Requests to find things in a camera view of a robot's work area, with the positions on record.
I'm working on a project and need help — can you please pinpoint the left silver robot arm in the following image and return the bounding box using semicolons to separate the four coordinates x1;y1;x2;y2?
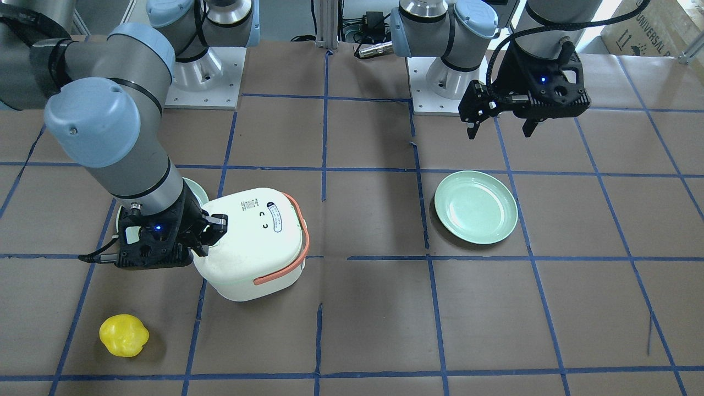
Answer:
389;1;599;139

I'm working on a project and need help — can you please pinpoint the green plate near right arm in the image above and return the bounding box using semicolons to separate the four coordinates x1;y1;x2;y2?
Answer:
114;177;210;234

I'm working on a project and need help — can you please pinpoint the green plate near left arm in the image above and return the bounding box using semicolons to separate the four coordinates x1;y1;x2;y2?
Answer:
433;170;518;245

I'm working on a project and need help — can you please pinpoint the aluminium frame post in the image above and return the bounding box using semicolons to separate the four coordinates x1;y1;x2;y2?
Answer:
312;1;342;53

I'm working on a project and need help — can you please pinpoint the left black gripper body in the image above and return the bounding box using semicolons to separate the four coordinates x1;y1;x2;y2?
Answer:
492;40;591;120

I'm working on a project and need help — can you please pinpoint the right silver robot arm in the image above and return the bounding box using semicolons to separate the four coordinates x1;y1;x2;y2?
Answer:
2;1;261;270

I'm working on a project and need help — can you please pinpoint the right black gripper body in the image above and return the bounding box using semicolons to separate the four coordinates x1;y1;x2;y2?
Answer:
115;182;210;269

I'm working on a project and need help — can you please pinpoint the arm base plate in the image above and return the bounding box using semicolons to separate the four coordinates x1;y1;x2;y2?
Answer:
165;47;248;110
406;56;488;116

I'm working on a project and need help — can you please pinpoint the cream rice cooker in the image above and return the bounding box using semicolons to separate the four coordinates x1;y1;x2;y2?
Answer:
194;188;310;303

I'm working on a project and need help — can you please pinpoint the yellow toy pepper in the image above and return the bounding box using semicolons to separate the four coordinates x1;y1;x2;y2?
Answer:
98;314;150;358

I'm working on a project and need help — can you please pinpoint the cardboard box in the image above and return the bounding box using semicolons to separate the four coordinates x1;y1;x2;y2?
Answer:
601;1;702;56

